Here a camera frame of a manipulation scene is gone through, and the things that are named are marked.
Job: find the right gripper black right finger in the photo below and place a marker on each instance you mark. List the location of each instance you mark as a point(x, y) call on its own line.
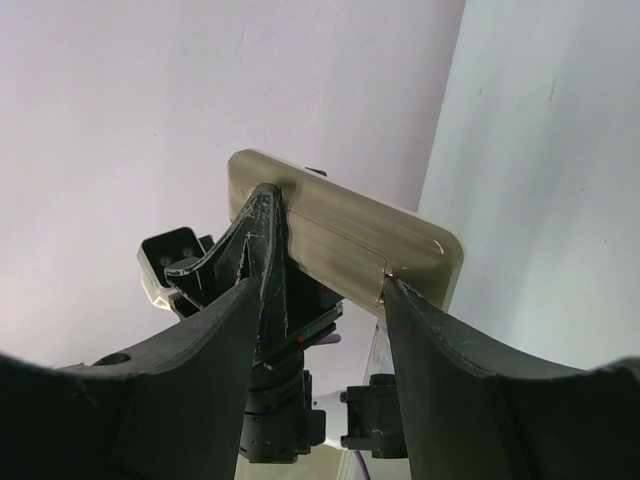
point(475, 408)

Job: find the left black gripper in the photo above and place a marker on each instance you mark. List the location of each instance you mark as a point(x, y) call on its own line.
point(294, 309)

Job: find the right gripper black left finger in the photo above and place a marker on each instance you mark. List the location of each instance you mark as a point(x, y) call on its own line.
point(170, 407)

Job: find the white remote control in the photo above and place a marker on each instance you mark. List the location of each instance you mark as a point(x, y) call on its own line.
point(347, 241)

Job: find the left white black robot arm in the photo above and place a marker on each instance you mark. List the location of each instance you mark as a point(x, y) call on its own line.
point(280, 422)

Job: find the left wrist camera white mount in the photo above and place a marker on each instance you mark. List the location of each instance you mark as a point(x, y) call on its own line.
point(157, 253)

